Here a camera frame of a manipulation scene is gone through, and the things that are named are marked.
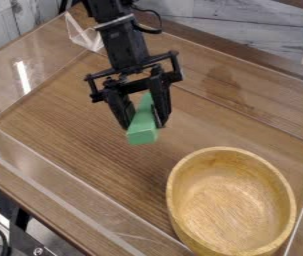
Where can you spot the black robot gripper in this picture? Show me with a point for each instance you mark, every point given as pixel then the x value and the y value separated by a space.
pixel 129 56

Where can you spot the green rectangular block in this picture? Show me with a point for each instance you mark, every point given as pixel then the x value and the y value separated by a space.
pixel 142 131

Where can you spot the brown wooden bowl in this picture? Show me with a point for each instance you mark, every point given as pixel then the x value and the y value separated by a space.
pixel 232 204

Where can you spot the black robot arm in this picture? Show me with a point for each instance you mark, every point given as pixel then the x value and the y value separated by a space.
pixel 103 11

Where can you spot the black table leg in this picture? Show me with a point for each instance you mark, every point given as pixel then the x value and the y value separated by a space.
pixel 19 220

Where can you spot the clear acrylic corner bracket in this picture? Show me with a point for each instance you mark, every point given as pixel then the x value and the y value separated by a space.
pixel 83 37

